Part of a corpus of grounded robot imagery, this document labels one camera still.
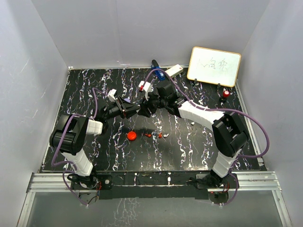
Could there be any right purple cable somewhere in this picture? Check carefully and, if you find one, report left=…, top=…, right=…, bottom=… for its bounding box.
left=144, top=68, right=270, bottom=209

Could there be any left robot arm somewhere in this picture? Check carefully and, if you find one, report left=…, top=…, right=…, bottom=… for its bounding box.
left=50, top=96, right=140, bottom=189

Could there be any blue stapler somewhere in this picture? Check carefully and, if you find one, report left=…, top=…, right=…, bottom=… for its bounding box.
left=151, top=60, right=165, bottom=80

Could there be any small whiteboard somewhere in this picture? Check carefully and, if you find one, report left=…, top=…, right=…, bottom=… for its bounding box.
left=187, top=47, right=241, bottom=87

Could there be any white cardboard box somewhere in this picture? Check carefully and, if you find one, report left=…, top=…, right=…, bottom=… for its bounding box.
left=165, top=64, right=183, bottom=78

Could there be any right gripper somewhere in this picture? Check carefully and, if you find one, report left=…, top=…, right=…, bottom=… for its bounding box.
left=138, top=90, right=168, bottom=117

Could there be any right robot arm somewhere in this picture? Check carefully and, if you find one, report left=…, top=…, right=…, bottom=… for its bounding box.
left=138, top=81, right=249, bottom=188

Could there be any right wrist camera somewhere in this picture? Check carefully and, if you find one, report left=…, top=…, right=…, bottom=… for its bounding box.
left=139, top=81, right=152, bottom=100

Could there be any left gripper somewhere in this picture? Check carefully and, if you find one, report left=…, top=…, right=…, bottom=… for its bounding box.
left=104, top=96, right=140, bottom=121

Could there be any aluminium frame rail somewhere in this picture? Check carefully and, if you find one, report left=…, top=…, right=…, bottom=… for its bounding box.
left=18, top=171, right=292, bottom=227

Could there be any red stamp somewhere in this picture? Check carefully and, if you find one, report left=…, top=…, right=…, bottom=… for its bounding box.
left=220, top=90, right=230, bottom=103

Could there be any red earbud charging case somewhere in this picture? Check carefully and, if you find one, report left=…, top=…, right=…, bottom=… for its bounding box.
left=127, top=131, right=137, bottom=141

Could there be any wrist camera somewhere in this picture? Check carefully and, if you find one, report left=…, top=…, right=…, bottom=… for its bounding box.
left=107, top=89, right=117, bottom=102
left=139, top=81, right=152, bottom=100

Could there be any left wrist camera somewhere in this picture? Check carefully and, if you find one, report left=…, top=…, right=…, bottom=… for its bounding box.
left=107, top=89, right=117, bottom=102

